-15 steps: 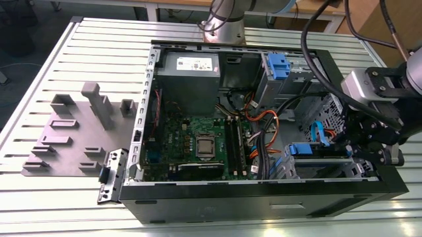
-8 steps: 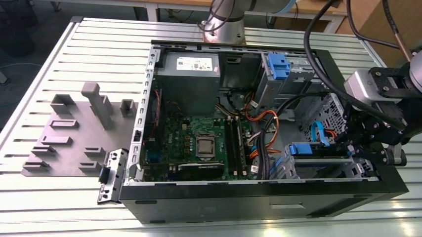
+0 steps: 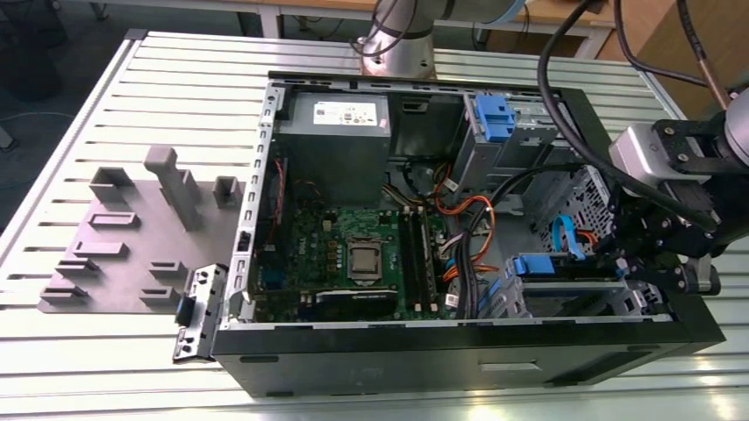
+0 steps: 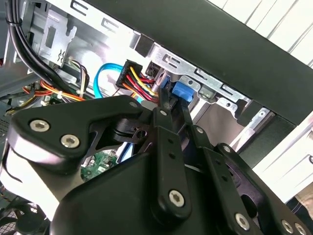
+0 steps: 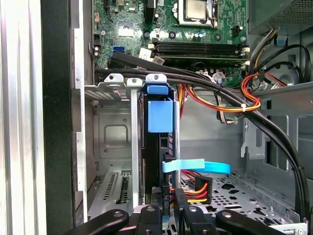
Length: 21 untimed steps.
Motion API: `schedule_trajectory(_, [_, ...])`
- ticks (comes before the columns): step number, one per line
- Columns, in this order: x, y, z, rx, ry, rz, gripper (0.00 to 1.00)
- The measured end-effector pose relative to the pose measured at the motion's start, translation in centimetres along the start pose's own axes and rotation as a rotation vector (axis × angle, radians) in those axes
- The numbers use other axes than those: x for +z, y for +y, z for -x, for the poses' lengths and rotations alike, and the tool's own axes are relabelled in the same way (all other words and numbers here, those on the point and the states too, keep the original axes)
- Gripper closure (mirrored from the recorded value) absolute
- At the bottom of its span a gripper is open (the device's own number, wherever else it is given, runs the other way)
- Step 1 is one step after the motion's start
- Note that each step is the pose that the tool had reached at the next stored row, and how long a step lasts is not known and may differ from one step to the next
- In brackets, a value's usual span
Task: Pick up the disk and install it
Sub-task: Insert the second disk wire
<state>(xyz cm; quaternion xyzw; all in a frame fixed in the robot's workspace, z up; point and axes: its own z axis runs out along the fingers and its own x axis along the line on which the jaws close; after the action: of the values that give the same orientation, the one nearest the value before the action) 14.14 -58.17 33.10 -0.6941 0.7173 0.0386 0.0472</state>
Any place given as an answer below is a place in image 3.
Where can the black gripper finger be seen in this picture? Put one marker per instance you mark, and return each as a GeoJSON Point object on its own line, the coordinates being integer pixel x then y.
{"type": "Point", "coordinates": [666, 272]}
{"type": "Point", "coordinates": [649, 232]}

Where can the hard disk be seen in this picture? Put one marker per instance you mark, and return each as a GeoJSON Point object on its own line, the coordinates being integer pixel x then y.
{"type": "Point", "coordinates": [533, 266]}

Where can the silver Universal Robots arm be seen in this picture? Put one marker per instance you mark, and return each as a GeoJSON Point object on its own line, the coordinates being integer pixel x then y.
{"type": "Point", "coordinates": [403, 48]}

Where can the silver disk bay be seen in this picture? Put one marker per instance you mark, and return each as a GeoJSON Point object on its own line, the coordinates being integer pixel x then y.
{"type": "Point", "coordinates": [573, 286]}

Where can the silver optical drive cage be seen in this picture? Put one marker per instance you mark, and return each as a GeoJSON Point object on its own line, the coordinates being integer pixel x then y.
{"type": "Point", "coordinates": [486, 162]}

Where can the blue drive latch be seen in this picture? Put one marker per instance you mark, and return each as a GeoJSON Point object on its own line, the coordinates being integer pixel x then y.
{"type": "Point", "coordinates": [494, 118]}

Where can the black RAM slot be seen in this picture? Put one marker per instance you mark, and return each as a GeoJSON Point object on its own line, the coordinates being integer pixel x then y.
{"type": "Point", "coordinates": [428, 263]}
{"type": "Point", "coordinates": [411, 263]}

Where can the black CPU socket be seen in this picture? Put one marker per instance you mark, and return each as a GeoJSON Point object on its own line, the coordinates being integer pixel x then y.
{"type": "Point", "coordinates": [366, 242]}

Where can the silver CPU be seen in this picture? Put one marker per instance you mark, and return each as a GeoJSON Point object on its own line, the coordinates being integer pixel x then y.
{"type": "Point", "coordinates": [367, 262]}

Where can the black open PC case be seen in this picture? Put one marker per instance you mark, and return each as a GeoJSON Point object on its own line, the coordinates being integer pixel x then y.
{"type": "Point", "coordinates": [410, 364]}

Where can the wooden desk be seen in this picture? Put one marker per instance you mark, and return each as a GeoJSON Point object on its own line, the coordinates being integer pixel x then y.
{"type": "Point", "coordinates": [543, 17]}

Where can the black graphics card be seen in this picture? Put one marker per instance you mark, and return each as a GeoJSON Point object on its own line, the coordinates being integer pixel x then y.
{"type": "Point", "coordinates": [351, 299]}

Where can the green motherboard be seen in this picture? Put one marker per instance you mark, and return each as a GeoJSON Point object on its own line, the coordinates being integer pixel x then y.
{"type": "Point", "coordinates": [319, 223]}

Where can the grey power supply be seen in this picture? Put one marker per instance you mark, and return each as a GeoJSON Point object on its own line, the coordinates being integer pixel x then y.
{"type": "Point", "coordinates": [327, 166]}

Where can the white framed desk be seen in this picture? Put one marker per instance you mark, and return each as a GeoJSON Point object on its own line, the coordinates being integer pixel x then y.
{"type": "Point", "coordinates": [268, 22]}

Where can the grey parts rack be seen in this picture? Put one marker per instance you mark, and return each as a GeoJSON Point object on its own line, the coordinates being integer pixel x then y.
{"type": "Point", "coordinates": [135, 263]}

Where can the grey rounded wrist camera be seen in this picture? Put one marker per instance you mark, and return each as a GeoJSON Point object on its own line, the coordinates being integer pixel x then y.
{"type": "Point", "coordinates": [702, 276]}

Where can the silver square wrist camera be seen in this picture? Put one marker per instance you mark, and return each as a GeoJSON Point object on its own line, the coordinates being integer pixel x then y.
{"type": "Point", "coordinates": [634, 153]}

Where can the silver slot retainer bracket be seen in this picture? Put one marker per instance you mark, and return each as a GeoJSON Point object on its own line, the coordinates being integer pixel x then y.
{"type": "Point", "coordinates": [201, 307]}

